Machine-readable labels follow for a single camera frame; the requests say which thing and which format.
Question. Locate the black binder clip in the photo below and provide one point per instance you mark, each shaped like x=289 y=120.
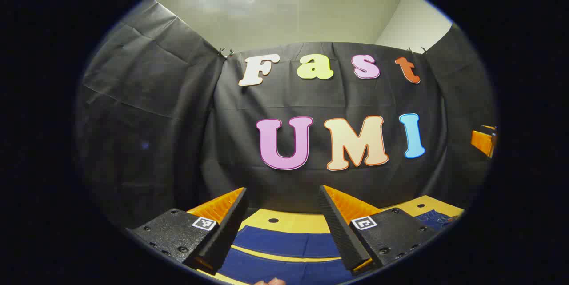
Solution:
x=225 y=52
x=416 y=49

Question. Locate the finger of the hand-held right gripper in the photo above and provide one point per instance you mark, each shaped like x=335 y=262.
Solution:
x=482 y=141

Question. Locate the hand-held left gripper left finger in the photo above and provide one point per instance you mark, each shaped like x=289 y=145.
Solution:
x=226 y=237

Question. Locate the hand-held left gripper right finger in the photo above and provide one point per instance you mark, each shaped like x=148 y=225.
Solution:
x=340 y=237

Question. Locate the black backdrop cloth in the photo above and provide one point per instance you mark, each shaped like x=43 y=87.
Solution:
x=178 y=120

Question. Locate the blue denim jeans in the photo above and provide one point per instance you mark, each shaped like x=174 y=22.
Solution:
x=289 y=243

